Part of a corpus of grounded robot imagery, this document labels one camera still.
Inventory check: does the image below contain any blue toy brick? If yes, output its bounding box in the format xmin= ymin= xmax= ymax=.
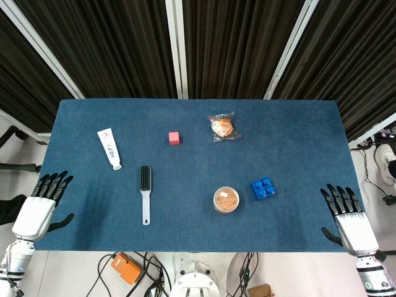
xmin=249 ymin=176 xmax=277 ymax=202

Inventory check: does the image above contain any black cable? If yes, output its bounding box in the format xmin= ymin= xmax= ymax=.
xmin=85 ymin=252 xmax=124 ymax=297
xmin=351 ymin=145 xmax=394 ymax=202

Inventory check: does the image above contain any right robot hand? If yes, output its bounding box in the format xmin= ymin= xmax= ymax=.
xmin=319 ymin=183 xmax=380 ymax=256

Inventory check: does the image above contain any white sneaker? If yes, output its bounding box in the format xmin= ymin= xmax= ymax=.
xmin=374 ymin=143 xmax=396 ymax=186

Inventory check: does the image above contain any round tub of rubber bands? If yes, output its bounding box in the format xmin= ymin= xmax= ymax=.
xmin=212 ymin=186 xmax=241 ymax=215

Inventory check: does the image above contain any white frame post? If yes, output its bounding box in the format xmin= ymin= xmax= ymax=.
xmin=165 ymin=0 xmax=189 ymax=100
xmin=263 ymin=0 xmax=320 ymax=100
xmin=0 ymin=0 xmax=86 ymax=100

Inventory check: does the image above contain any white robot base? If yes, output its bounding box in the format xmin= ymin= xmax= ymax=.
xmin=169 ymin=252 xmax=223 ymax=297

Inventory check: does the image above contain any black brush with white handle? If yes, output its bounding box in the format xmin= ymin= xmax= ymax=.
xmin=139 ymin=165 xmax=153 ymax=226

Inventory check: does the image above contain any black curtain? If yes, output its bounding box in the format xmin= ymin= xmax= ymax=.
xmin=0 ymin=0 xmax=396 ymax=142

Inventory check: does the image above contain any orange box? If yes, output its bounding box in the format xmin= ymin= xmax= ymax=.
xmin=110 ymin=252 xmax=142 ymax=285

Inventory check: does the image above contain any brown cardboard box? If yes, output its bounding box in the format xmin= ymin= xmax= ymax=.
xmin=246 ymin=283 xmax=275 ymax=297

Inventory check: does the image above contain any black chair leg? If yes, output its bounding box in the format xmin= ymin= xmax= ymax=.
xmin=0 ymin=125 xmax=50 ymax=174

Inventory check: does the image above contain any clear bag with orange snack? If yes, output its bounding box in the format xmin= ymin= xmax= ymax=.
xmin=207 ymin=111 xmax=243 ymax=143

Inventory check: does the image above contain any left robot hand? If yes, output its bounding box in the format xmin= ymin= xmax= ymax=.
xmin=12 ymin=170 xmax=75 ymax=242

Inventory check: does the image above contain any white toothpaste tube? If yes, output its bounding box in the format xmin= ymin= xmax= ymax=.
xmin=97 ymin=127 xmax=123 ymax=171

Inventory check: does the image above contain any blue table cloth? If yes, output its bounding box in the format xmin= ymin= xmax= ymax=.
xmin=33 ymin=98 xmax=368 ymax=254

